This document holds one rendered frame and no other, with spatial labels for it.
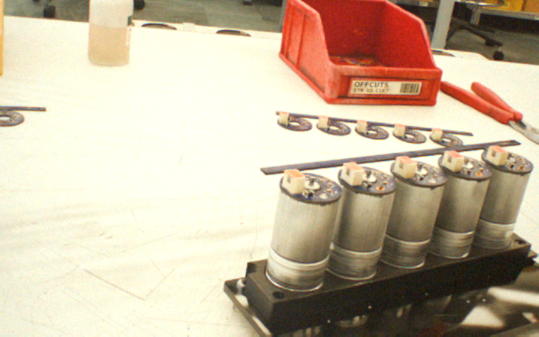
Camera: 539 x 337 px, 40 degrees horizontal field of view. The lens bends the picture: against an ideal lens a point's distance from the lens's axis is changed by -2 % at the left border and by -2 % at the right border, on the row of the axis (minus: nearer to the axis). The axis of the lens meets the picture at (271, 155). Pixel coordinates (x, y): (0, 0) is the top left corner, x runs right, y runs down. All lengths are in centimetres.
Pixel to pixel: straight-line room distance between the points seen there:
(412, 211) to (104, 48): 34
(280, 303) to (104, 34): 35
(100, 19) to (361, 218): 34
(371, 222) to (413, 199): 2
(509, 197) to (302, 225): 11
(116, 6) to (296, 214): 34
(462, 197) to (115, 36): 34
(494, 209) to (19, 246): 22
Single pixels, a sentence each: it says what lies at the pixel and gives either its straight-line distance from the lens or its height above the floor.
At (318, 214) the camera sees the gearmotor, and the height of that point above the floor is 81.
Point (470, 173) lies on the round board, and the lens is 34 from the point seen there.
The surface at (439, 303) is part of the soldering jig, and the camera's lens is 34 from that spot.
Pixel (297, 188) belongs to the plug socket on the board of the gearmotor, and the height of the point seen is 81.
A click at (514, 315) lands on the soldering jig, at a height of 76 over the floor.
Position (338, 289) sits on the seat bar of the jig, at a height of 77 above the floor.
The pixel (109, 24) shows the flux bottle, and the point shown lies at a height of 78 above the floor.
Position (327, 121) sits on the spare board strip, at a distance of 54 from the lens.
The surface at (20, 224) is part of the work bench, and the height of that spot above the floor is 75.
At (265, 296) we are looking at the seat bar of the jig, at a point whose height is 77.
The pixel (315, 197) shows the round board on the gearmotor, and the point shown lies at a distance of 29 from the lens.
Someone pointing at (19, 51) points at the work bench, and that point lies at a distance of 63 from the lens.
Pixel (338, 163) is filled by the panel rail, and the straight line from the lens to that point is 32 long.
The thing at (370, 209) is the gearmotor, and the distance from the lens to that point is 30.
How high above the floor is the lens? 94
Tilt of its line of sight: 24 degrees down
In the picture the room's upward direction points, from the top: 9 degrees clockwise
